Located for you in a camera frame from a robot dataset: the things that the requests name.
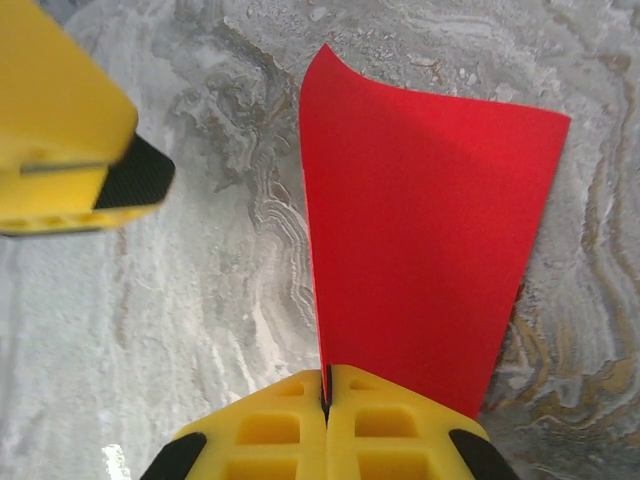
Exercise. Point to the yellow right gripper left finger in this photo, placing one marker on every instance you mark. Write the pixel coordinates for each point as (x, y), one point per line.
(270, 430)

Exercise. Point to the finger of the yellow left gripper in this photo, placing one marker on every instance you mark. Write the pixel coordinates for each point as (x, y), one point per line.
(55, 110)

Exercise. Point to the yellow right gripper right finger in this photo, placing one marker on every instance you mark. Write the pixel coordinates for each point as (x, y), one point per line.
(390, 435)

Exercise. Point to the red paper sheet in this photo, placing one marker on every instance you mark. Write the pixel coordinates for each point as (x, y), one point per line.
(415, 225)

